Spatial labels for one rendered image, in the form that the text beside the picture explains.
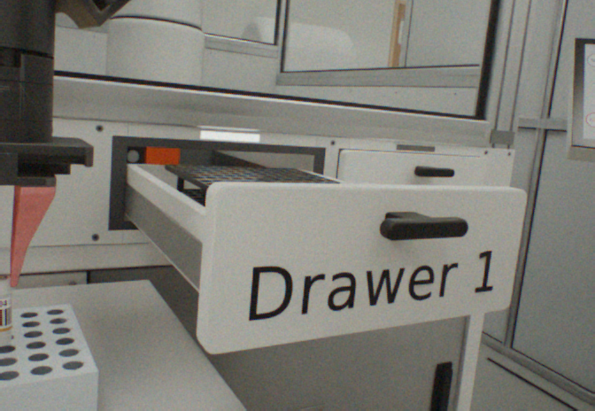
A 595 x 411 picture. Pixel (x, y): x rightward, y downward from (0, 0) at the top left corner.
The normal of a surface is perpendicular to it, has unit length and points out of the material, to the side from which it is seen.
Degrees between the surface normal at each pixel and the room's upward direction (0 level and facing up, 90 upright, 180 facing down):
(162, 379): 0
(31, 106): 90
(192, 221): 90
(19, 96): 90
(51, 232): 90
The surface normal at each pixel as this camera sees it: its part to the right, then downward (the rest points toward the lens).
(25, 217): 0.44, 0.52
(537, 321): -0.89, -0.02
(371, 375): 0.48, 0.17
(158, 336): 0.09, -0.99
